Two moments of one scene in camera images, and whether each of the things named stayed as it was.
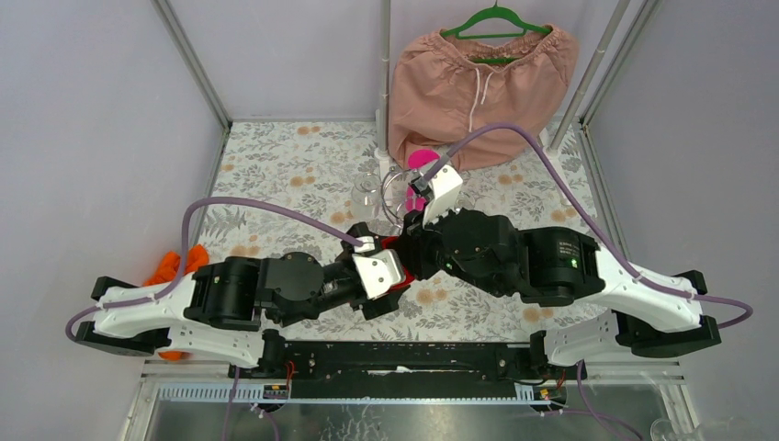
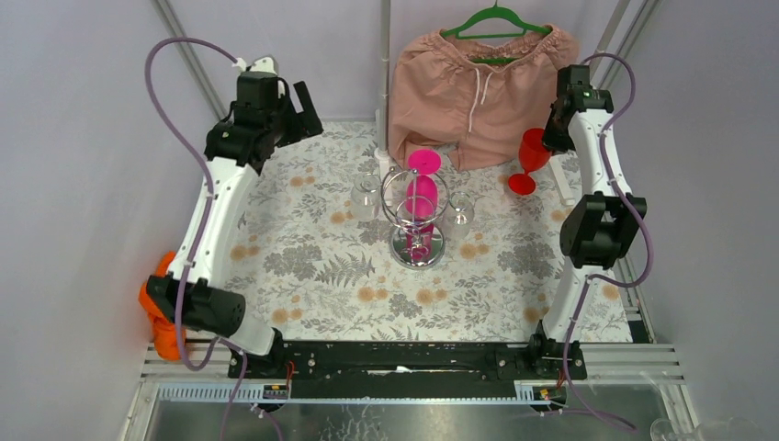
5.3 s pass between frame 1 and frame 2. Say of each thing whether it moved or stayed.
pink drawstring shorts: stayed
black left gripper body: moved
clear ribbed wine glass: stayed
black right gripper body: moved
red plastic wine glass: moved
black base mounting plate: stayed
